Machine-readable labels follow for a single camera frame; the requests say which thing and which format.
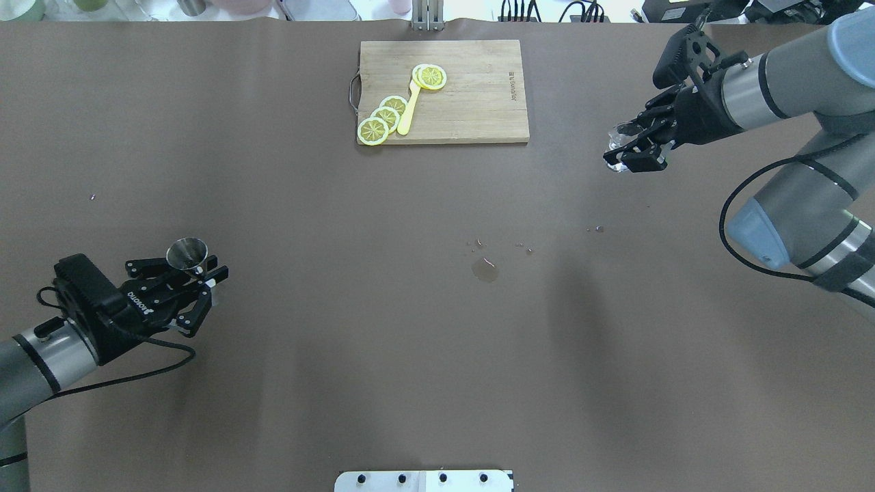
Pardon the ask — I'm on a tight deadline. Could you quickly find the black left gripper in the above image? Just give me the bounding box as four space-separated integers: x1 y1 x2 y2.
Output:
92 254 229 366

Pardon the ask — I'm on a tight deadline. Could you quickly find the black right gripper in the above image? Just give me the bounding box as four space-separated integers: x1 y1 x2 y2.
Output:
616 84 743 172

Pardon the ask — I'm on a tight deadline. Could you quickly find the steel jigger measuring cup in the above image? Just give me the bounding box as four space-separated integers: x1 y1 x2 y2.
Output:
165 237 208 276

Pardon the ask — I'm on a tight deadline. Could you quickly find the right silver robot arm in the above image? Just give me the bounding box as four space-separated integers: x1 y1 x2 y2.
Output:
603 8 873 315

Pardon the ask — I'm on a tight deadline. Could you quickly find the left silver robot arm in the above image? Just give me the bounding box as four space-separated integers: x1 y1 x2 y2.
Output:
1 254 229 491

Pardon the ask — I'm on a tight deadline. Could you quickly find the black usb hub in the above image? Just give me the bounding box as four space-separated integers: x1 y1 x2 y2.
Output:
493 1 610 24

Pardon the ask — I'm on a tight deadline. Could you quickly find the bamboo cutting board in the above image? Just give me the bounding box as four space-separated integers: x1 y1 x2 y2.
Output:
357 40 529 146

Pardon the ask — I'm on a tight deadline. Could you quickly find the lemon slice on spoon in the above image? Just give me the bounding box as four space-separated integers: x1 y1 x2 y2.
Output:
412 64 448 90

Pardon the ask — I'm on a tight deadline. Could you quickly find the yellow plastic spoon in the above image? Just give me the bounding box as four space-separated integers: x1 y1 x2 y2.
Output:
396 76 422 136

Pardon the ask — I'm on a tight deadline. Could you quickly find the lemon slice near spoon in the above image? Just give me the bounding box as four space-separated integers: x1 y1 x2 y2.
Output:
380 94 407 116

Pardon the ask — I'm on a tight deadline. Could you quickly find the lemon slice middle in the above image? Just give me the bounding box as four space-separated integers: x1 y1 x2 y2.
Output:
370 105 402 134

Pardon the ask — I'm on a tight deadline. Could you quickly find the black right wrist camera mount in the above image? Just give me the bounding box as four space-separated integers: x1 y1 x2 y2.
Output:
652 24 750 88

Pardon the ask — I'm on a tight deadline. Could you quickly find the aluminium frame post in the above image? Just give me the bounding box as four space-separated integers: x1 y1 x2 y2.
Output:
410 0 446 32

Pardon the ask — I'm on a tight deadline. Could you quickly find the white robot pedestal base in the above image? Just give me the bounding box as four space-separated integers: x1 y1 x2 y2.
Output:
334 469 515 491

